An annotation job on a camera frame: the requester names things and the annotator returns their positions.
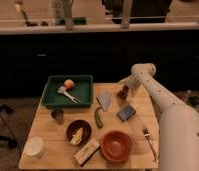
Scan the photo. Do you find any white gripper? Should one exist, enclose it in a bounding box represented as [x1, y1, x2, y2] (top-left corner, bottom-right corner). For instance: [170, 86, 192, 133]
[119, 75, 140, 98]

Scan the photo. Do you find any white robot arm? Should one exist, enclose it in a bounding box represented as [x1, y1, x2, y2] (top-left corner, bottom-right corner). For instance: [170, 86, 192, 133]
[121, 63, 199, 171]

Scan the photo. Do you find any red bowl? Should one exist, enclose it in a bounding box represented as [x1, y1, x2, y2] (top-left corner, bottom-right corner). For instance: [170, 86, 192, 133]
[100, 130, 132, 163]

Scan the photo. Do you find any dark brown bowl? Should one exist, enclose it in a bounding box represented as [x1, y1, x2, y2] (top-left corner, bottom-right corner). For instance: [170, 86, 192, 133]
[66, 120, 92, 146]

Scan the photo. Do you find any blue sponge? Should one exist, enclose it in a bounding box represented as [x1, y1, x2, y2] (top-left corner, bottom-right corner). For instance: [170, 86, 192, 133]
[117, 105, 136, 121]

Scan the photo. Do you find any silver fork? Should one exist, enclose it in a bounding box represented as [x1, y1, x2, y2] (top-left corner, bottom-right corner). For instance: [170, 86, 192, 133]
[142, 128, 159, 163]

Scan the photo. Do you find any green cucumber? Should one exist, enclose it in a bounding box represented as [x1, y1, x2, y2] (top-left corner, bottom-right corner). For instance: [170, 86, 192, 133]
[94, 107, 103, 128]

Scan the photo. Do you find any green plastic tray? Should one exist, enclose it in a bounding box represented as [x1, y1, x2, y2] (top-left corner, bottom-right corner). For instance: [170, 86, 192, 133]
[41, 75, 93, 108]

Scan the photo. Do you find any orange peach fruit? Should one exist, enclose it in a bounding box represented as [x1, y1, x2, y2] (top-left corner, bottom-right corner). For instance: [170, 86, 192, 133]
[63, 79, 74, 90]

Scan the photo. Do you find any yellow banana piece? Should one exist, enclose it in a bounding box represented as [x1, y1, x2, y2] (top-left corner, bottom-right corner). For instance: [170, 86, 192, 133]
[70, 128, 83, 145]

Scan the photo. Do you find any small dark metal cup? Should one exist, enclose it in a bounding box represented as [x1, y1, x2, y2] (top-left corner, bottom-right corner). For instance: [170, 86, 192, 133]
[51, 109, 64, 125]

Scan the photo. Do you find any wooden block eraser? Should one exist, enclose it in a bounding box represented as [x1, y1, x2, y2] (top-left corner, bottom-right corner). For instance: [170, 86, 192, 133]
[74, 139, 100, 166]

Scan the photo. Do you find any black chair base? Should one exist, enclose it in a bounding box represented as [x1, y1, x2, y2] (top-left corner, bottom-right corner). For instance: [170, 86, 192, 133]
[0, 103, 20, 150]

